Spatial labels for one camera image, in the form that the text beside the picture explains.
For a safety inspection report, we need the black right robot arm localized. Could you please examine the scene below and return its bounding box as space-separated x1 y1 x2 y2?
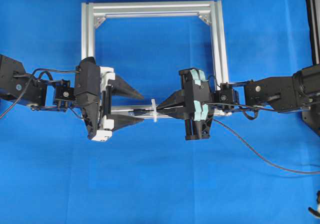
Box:
156 65 320 140

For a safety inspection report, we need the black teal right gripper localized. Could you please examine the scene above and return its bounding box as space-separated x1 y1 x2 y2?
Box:
156 68 214 140

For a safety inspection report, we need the black vertical post right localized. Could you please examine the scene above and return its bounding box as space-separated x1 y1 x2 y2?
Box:
302 0 320 136

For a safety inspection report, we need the black USB cable wire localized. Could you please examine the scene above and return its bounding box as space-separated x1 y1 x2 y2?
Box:
133 108 320 174

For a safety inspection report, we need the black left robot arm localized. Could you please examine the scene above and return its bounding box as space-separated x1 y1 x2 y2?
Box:
0 55 143 141

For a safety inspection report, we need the black white object corner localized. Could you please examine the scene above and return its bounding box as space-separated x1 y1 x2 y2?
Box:
307 190 320 218

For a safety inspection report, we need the aluminium extrusion frame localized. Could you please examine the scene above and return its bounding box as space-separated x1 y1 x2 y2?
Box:
81 0 230 120

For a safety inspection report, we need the blue table cloth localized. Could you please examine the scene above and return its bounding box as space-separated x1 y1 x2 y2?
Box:
0 0 320 223

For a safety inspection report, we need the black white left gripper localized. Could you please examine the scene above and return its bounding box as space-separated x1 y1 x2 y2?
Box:
74 57 144 141

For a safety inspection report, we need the white string loop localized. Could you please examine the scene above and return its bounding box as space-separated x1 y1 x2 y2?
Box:
150 99 159 123

